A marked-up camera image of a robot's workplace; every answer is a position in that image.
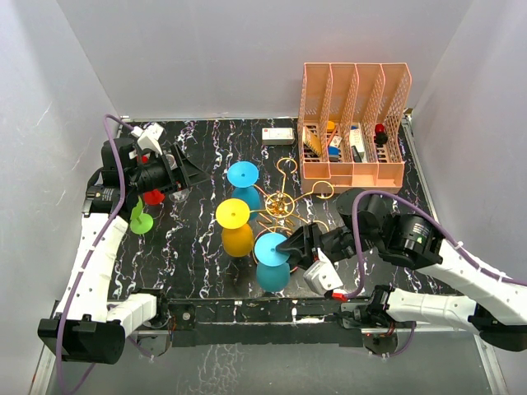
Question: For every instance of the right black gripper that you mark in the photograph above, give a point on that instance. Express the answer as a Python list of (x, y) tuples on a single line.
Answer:
[(300, 245)]

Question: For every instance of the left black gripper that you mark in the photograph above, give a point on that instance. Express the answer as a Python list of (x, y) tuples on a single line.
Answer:
[(184, 174)]

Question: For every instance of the clear wine glass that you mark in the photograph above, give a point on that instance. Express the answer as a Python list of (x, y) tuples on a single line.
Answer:
[(182, 195)]

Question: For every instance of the red wine glass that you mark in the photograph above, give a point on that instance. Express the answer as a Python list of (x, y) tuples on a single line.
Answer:
[(153, 197)]

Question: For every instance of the blue wine glass front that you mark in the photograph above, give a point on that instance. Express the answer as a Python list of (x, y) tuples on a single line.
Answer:
[(273, 270)]

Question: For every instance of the blue wine glass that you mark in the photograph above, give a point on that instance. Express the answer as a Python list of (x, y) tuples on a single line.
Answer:
[(242, 176), (273, 270)]

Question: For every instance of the yellow wine glass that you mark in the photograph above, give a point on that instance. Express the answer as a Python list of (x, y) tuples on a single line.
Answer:
[(237, 236)]

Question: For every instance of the green wine glass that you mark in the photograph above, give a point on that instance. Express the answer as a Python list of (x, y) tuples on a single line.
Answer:
[(140, 221)]

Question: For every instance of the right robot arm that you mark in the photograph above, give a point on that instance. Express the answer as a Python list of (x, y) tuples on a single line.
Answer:
[(490, 305)]

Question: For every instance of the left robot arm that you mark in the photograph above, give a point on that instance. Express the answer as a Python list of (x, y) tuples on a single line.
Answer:
[(105, 220)]

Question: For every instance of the white small box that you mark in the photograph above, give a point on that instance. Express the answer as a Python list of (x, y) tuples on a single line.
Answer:
[(277, 136)]

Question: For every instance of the red button black device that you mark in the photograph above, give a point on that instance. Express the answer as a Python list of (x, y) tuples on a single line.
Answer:
[(381, 136)]

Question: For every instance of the pink desk file organizer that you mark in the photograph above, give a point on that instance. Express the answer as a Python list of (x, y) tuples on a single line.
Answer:
[(340, 105)]

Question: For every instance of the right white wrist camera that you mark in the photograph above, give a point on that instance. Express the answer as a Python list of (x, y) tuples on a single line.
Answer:
[(322, 277)]

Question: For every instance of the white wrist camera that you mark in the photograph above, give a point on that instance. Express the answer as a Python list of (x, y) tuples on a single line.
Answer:
[(322, 277), (148, 137)]

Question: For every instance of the gold wire glass rack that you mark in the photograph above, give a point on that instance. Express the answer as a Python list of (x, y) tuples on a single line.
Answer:
[(278, 208)]

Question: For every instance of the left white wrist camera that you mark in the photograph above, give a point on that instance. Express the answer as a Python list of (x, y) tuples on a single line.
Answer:
[(148, 137)]

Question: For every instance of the black base frame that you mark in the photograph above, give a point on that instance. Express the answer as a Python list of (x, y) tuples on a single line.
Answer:
[(206, 322)]

